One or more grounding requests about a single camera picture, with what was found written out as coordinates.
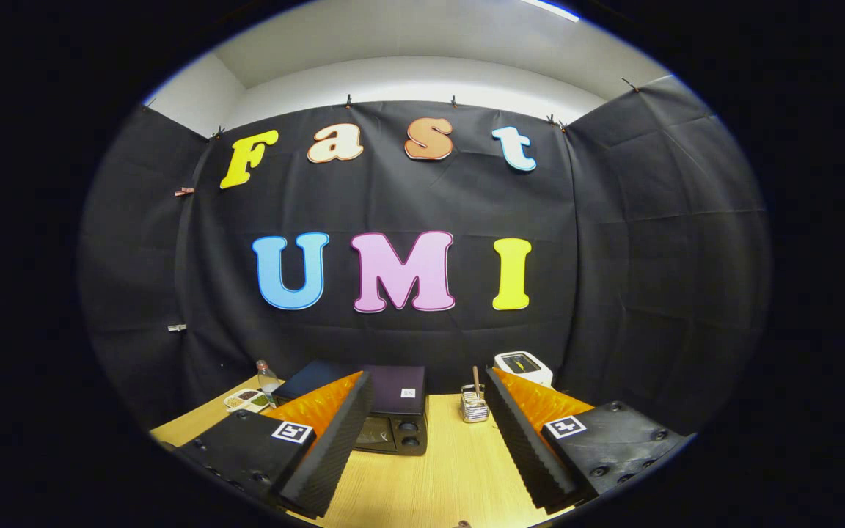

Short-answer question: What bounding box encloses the white divided snack tray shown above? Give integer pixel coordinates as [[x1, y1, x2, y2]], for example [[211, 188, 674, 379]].
[[223, 389, 271, 413]]

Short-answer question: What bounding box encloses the clear plastic water bottle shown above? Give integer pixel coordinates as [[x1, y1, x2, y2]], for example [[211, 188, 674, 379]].
[[256, 359, 282, 397]]

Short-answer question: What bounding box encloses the black toaster oven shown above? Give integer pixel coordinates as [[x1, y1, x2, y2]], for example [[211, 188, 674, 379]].
[[272, 359, 429, 457]]

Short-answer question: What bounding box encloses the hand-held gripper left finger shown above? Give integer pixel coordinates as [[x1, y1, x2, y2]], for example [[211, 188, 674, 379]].
[[173, 370, 376, 519]]

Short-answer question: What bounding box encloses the glass toaster oven door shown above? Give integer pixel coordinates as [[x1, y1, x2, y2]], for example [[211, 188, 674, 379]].
[[353, 417, 401, 452]]

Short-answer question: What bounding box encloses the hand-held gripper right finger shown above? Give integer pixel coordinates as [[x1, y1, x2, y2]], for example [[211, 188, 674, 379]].
[[483, 367, 689, 514]]

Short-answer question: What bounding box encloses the wire utensil holder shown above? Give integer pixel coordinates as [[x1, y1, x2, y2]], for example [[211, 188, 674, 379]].
[[461, 385, 491, 424]]

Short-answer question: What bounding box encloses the white toaster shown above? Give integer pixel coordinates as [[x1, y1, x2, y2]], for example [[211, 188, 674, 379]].
[[494, 351, 554, 388]]

